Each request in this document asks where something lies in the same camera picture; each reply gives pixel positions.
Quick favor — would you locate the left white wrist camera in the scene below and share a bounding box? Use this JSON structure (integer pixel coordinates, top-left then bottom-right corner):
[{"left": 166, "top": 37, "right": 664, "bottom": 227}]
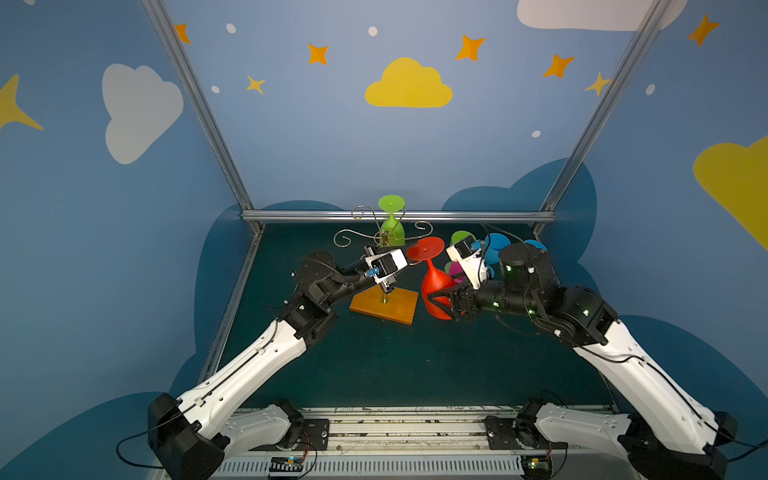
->
[{"left": 363, "top": 245, "right": 409, "bottom": 292}]

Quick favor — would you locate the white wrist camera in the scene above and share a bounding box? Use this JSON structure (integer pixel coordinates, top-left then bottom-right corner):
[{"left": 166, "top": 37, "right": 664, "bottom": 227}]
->
[
  {"left": 446, "top": 236, "right": 490, "bottom": 290},
  {"left": 363, "top": 245, "right": 409, "bottom": 292}
]

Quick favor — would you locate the left small circuit board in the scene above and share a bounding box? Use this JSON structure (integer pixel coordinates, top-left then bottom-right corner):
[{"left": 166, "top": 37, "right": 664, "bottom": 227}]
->
[{"left": 266, "top": 456, "right": 305, "bottom": 479}]

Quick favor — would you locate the red wine glass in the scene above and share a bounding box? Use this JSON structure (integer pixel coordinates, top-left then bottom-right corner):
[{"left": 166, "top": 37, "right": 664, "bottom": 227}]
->
[{"left": 410, "top": 236, "right": 456, "bottom": 295}]

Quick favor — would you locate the blue wine glass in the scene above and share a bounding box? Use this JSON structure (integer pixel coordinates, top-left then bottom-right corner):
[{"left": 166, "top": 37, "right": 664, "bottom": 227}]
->
[
  {"left": 525, "top": 240, "right": 547, "bottom": 251},
  {"left": 482, "top": 233, "right": 511, "bottom": 266}
]

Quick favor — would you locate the pink wine glass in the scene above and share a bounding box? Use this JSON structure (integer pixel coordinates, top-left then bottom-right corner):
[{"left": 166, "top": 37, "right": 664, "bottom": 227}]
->
[{"left": 444, "top": 261, "right": 466, "bottom": 284}]

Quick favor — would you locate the green wine glass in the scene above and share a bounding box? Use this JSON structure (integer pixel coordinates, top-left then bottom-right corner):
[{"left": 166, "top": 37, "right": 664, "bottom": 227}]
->
[
  {"left": 450, "top": 230, "right": 475, "bottom": 245},
  {"left": 378, "top": 194, "right": 406, "bottom": 246}
]

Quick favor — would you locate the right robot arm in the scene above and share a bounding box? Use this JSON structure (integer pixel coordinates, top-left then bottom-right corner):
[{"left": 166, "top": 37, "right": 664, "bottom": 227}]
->
[{"left": 425, "top": 225, "right": 767, "bottom": 479}]

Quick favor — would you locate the small circuit board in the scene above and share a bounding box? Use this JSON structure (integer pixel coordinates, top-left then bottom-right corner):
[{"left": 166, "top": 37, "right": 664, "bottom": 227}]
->
[
  {"left": 521, "top": 456, "right": 553, "bottom": 480},
  {"left": 266, "top": 456, "right": 305, "bottom": 479}
]

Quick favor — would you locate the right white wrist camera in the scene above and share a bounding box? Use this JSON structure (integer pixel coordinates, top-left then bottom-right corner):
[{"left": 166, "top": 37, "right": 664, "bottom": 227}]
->
[{"left": 446, "top": 236, "right": 490, "bottom": 290}]

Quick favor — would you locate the right small circuit board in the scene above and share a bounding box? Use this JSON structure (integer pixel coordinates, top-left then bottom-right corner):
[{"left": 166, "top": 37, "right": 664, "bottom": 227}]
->
[{"left": 521, "top": 456, "right": 553, "bottom": 480}]

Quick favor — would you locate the aluminium frame post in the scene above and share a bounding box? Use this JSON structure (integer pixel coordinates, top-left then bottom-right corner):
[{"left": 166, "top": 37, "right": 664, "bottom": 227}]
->
[
  {"left": 532, "top": 0, "right": 673, "bottom": 238},
  {"left": 141, "top": 0, "right": 254, "bottom": 214}
]

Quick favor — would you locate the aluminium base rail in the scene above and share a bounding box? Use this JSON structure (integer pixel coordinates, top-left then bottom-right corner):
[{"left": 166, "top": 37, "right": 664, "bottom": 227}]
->
[{"left": 208, "top": 407, "right": 641, "bottom": 479}]

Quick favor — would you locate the left aluminium frame post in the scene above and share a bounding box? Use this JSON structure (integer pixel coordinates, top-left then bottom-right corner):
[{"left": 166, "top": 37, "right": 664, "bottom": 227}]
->
[{"left": 141, "top": 0, "right": 254, "bottom": 214}]

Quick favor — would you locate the right aluminium frame post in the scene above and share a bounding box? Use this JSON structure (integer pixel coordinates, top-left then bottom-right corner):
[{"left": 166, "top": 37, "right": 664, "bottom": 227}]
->
[{"left": 532, "top": 0, "right": 673, "bottom": 238}]

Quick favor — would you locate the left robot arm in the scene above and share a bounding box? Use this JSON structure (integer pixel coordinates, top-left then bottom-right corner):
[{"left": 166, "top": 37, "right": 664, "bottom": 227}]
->
[{"left": 143, "top": 242, "right": 416, "bottom": 479}]

